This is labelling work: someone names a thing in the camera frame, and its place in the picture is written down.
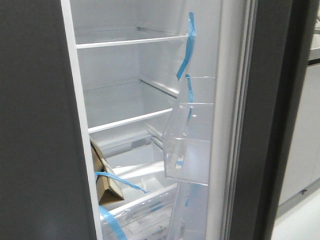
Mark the dark grey fridge door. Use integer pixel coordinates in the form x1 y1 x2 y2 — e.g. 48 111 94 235
205 0 319 240
0 0 96 240

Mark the clear plastic door bin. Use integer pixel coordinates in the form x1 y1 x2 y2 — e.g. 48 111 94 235
163 76 216 185

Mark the blue tape on door bin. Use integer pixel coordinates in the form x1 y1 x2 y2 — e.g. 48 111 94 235
185 74 194 121

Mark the white fridge interior cabinet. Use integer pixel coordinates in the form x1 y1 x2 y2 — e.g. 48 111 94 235
62 0 222 240

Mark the middle glass fridge shelf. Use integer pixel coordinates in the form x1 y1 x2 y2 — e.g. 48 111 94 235
84 81 174 134

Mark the glass fridge shelf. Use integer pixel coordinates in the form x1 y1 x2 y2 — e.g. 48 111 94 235
84 81 174 134
75 27 188 49

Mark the lower clear door bin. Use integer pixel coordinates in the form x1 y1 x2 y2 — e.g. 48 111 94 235
167 181 208 240

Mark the upper glass fridge shelf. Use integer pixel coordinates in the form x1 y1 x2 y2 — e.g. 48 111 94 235
75 27 188 49

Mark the blue tape on cardboard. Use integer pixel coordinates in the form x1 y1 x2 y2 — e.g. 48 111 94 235
95 171 149 194

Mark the brown cardboard packing piece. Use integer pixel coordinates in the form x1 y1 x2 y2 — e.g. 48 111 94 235
90 139 125 206

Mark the upper blue tape strip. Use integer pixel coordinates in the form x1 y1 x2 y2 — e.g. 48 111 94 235
176 12 196 81

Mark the blue tape strip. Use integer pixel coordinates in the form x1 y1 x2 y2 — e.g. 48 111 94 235
99 205 128 240
176 12 196 81

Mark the clear lower crisper drawer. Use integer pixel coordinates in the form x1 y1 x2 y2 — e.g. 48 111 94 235
100 183 177 240

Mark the lower left blue tape strip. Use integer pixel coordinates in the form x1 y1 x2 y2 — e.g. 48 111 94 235
99 205 128 240

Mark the white background cabinet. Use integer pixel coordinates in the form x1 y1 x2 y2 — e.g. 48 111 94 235
279 46 320 205

